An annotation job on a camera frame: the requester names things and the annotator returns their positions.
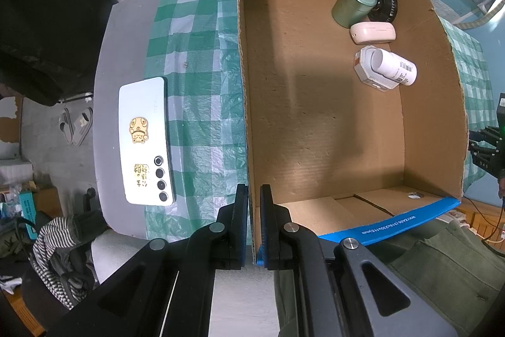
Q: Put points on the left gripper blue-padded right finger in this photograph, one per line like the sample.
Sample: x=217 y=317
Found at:
x=276 y=245

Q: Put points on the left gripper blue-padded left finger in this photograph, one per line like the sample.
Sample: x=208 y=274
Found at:
x=231 y=245

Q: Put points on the white octagonal box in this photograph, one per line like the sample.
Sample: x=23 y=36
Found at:
x=362 y=67

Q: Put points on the blue-edged cardboard box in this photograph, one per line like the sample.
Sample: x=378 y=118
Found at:
x=344 y=157

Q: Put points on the white oval earbuds case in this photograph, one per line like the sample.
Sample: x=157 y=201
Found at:
x=372 y=32

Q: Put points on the green cylindrical tin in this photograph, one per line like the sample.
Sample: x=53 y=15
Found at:
x=348 y=12

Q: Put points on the person's right hand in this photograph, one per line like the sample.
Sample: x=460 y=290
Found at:
x=501 y=188

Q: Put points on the olive green trousers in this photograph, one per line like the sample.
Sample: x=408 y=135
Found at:
x=433 y=280

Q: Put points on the white smartphone with stickers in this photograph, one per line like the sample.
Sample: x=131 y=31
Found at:
x=144 y=144

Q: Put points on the striped clothing pile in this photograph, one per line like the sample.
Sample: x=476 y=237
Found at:
x=59 y=261

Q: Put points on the pair of grey slippers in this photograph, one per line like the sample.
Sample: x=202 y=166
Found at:
x=75 y=131

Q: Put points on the teal box on floor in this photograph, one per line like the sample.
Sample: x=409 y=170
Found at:
x=28 y=212

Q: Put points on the green checkered tablecloth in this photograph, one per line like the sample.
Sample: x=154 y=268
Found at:
x=194 y=46

